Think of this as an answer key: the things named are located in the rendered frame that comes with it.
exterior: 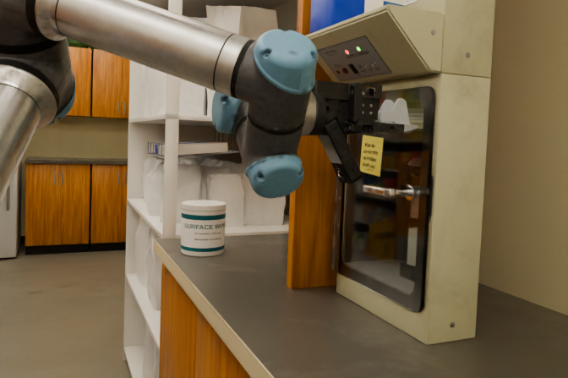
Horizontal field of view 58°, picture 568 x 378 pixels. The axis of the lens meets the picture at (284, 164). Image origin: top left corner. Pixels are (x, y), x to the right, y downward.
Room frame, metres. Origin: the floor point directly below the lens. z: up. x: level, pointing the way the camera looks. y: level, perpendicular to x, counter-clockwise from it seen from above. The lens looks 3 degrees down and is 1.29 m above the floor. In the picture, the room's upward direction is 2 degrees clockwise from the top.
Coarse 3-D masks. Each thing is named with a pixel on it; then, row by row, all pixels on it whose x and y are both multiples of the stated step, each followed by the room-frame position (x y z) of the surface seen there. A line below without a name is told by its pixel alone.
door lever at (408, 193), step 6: (366, 186) 0.96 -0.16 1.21; (372, 186) 0.94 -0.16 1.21; (378, 186) 0.94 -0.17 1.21; (408, 186) 0.92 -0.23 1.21; (366, 192) 0.96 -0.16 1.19; (372, 192) 0.94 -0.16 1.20; (378, 192) 0.92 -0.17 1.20; (384, 192) 0.90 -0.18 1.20; (390, 192) 0.89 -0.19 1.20; (396, 192) 0.90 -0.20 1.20; (402, 192) 0.90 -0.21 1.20; (408, 192) 0.91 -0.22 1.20; (408, 198) 0.92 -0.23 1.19
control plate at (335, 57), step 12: (324, 48) 1.07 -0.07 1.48; (336, 48) 1.03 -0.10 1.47; (348, 48) 1.00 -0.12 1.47; (360, 48) 0.97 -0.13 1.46; (372, 48) 0.94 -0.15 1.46; (324, 60) 1.10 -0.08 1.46; (336, 60) 1.06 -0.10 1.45; (348, 60) 1.03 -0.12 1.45; (360, 60) 1.00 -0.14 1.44; (372, 60) 0.97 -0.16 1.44; (348, 72) 1.06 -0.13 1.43; (360, 72) 1.03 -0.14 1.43; (372, 72) 1.00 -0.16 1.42; (384, 72) 0.97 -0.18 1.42
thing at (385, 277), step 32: (384, 96) 1.00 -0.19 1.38; (416, 96) 0.91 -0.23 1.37; (384, 160) 1.00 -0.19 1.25; (416, 160) 0.91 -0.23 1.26; (352, 192) 1.10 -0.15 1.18; (416, 192) 0.90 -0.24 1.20; (352, 224) 1.09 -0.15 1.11; (384, 224) 0.99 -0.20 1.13; (416, 224) 0.90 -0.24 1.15; (352, 256) 1.08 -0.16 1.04; (384, 256) 0.98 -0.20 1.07; (416, 256) 0.89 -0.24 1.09; (384, 288) 0.98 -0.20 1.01; (416, 288) 0.89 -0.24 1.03
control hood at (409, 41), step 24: (336, 24) 0.98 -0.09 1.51; (360, 24) 0.91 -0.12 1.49; (384, 24) 0.86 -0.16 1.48; (408, 24) 0.84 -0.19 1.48; (432, 24) 0.86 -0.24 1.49; (384, 48) 0.91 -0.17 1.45; (408, 48) 0.86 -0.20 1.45; (432, 48) 0.86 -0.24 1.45; (408, 72) 0.91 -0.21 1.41; (432, 72) 0.87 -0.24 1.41
